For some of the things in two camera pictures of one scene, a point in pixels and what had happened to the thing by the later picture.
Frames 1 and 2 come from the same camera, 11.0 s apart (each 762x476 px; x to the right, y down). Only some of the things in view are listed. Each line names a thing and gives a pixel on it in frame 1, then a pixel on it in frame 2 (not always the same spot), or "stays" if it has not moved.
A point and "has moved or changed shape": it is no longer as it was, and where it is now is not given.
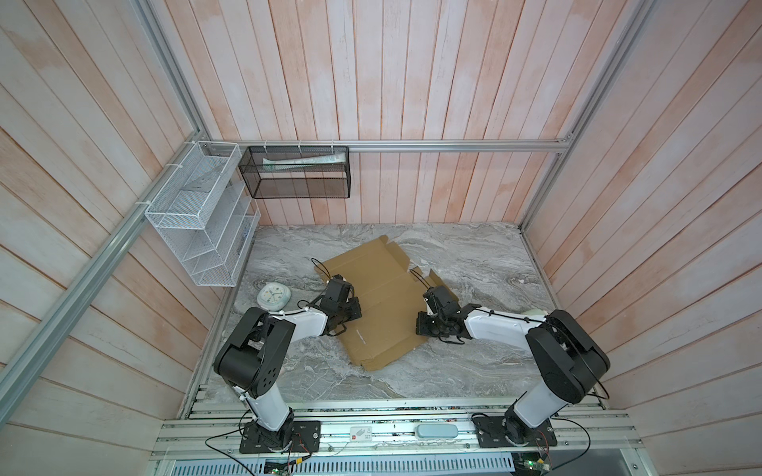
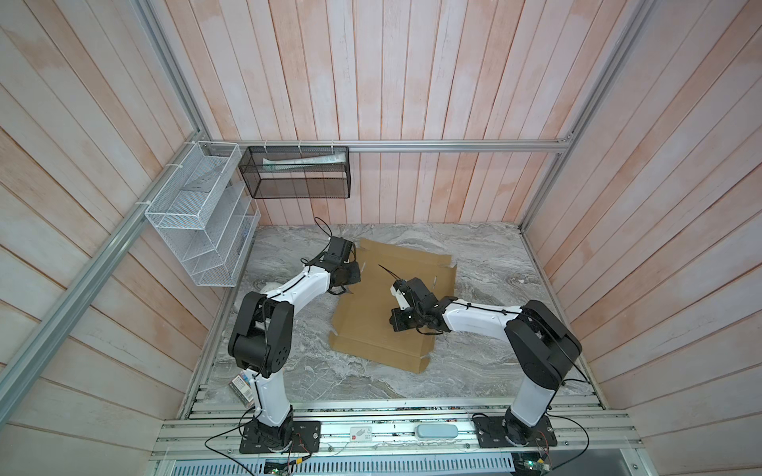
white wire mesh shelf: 205,216 stays
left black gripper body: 349,311 -> 350,274
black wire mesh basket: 297,172 stays
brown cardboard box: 390,294 has moved or changed shape
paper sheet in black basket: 271,165 stays
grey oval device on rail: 436,430 stays
